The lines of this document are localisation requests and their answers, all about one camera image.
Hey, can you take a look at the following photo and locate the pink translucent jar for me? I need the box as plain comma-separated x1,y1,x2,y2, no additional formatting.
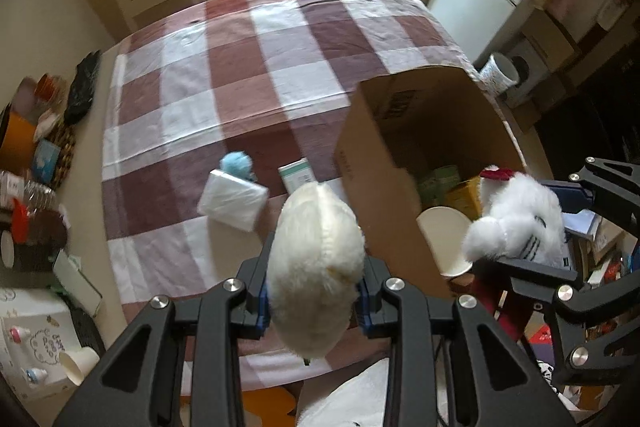
10,77,38,118

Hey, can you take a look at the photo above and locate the brown cardboard box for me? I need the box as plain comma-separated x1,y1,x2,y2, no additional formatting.
334,66,528,303

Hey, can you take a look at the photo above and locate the blue tissue pack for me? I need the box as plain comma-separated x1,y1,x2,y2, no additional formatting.
31,139,61,182

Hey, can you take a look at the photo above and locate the clear water bottle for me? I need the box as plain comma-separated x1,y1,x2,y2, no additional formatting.
0,172,58,210

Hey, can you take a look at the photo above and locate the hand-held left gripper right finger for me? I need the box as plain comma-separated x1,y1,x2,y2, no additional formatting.
355,256,576,427

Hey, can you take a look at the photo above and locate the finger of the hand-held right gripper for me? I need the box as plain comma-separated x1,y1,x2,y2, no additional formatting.
472,252,581,308
542,156,640,233

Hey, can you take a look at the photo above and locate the white small appliance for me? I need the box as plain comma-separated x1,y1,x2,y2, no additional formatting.
502,38,551,108

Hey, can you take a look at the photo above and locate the black plastic bag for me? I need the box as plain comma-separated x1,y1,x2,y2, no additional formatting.
64,51,103,125

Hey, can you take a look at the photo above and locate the patterned waste bin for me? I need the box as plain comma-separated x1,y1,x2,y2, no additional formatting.
477,53,521,96

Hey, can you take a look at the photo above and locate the red white checkered tablecloth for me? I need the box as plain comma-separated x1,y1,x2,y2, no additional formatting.
101,0,526,393

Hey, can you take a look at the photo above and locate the round white plush toy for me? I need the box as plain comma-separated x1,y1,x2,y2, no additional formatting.
267,182,367,362

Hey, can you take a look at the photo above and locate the white flat box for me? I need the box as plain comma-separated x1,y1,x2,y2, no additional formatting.
52,249,103,318

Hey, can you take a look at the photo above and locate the white tissue pack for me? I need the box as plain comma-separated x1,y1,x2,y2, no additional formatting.
196,169,268,233

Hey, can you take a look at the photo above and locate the white cat plush red bow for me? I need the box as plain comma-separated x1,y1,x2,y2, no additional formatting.
461,164,567,265

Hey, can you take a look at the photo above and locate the orange glass jar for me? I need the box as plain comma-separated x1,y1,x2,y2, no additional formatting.
35,74,66,102

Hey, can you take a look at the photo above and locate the green toy bricks box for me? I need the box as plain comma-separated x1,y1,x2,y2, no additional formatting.
417,164,461,208

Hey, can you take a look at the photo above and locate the white green medicine box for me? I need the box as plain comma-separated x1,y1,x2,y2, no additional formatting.
277,158,317,195

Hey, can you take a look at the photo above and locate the blue pompom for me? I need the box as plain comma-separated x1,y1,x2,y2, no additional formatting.
220,151,257,180

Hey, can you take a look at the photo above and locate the yellow cartoon box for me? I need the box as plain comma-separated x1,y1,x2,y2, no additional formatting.
445,177,483,220

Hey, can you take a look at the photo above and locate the brown cardboard carton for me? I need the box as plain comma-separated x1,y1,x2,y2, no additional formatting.
520,9,581,72

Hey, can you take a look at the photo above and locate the white cartoon tissue box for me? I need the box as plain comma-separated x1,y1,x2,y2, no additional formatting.
0,289,76,403

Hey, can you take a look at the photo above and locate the wicker basket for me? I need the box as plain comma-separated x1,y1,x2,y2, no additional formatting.
47,124,77,188

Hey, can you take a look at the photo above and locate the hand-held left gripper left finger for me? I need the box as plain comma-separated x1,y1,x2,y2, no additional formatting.
52,231,275,427

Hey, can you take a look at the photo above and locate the orange patterned cushion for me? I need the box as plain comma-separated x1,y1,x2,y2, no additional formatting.
245,384,298,427

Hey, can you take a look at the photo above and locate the black plastic crate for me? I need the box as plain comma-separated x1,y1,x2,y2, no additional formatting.
67,307,106,358

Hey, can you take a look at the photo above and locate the orange container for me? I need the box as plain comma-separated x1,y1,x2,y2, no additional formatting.
0,107,38,168

